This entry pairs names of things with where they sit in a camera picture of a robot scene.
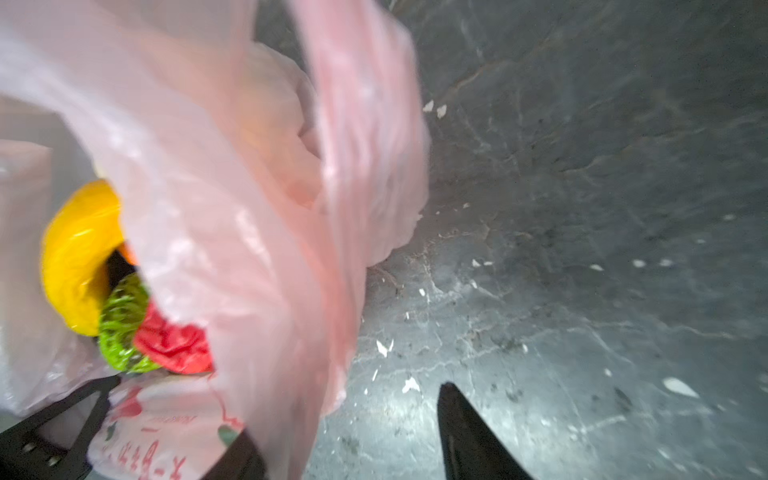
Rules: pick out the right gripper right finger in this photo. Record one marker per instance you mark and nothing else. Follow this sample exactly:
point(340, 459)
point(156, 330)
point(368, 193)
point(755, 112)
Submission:
point(470, 448)

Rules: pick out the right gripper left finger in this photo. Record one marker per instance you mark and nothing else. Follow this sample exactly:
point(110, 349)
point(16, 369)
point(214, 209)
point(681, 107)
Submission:
point(53, 442)

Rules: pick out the pink plastic bag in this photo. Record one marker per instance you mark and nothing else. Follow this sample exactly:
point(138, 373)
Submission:
point(255, 193)

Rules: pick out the green fake fruit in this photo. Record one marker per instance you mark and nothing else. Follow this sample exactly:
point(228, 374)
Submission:
point(119, 321)

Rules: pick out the red fake strawberry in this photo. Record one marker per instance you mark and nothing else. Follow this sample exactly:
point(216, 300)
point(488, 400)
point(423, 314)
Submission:
point(180, 349)

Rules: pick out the yellow fake banana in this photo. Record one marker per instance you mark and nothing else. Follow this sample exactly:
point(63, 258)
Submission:
point(75, 248)

